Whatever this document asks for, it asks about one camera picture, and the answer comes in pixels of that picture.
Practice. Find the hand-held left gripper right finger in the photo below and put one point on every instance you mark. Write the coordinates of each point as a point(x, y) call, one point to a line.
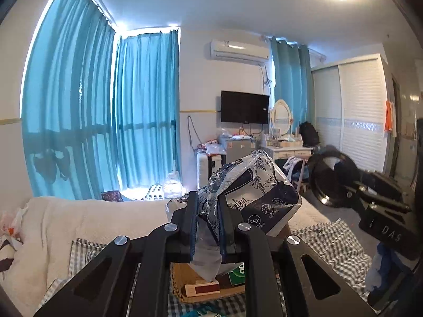
point(224, 237)

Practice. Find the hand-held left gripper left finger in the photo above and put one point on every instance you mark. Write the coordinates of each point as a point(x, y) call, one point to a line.
point(190, 224)

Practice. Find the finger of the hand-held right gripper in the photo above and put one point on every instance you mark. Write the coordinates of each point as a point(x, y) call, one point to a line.
point(383, 180)
point(363, 198)

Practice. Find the navy floral tissue packet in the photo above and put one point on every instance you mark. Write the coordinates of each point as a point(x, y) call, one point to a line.
point(264, 198)

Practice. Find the cardboard box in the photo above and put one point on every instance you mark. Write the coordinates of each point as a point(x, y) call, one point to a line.
point(178, 284)

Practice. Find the small green box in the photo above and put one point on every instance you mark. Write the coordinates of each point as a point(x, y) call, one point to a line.
point(236, 275)

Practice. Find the clear water jug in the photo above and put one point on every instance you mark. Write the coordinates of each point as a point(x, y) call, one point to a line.
point(172, 188)

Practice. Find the pack of water bottles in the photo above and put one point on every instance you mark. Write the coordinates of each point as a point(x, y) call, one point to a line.
point(153, 192)

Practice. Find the white floor appliance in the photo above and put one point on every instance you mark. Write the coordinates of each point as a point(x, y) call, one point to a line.
point(203, 171)

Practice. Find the red and white box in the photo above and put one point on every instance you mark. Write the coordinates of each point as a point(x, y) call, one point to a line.
point(201, 290)

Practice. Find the grey checkered cloth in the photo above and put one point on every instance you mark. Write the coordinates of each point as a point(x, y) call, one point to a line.
point(330, 247)

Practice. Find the orange hanging cloth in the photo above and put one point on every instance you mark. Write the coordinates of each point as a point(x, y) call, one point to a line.
point(389, 119)

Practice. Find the white sliding wardrobe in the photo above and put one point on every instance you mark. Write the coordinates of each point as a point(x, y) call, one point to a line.
point(360, 105)

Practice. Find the teal fluffy cloth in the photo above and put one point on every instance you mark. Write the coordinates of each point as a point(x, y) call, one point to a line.
point(201, 313)

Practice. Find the clothes on chair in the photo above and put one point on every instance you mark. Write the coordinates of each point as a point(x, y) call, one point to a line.
point(292, 165)

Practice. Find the red and white packets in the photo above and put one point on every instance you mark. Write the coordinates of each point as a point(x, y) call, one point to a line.
point(211, 148)

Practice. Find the dark patterned cushion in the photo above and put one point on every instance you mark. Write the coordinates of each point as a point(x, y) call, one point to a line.
point(111, 195)

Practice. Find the black backpack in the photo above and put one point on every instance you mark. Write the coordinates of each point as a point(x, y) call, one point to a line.
point(309, 133)

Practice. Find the silver mini fridge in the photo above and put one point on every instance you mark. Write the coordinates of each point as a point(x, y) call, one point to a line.
point(236, 150)

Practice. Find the white dressing table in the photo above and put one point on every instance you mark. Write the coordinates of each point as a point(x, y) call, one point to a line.
point(284, 152)

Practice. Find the white blanket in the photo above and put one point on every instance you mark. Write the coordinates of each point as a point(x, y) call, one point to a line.
point(82, 218)

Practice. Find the black television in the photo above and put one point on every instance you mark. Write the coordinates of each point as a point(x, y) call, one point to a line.
point(244, 107)

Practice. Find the narrow blue curtain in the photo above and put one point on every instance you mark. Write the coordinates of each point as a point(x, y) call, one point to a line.
point(290, 79)

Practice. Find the white plastic bag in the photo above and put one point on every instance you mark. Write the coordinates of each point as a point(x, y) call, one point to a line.
point(11, 224)

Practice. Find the white air conditioner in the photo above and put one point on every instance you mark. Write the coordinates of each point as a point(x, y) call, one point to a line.
point(238, 51)

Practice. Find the wide blue curtain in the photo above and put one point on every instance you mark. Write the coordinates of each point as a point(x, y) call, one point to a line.
point(66, 89)

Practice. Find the small photo frame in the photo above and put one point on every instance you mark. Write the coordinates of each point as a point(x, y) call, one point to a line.
point(276, 133)

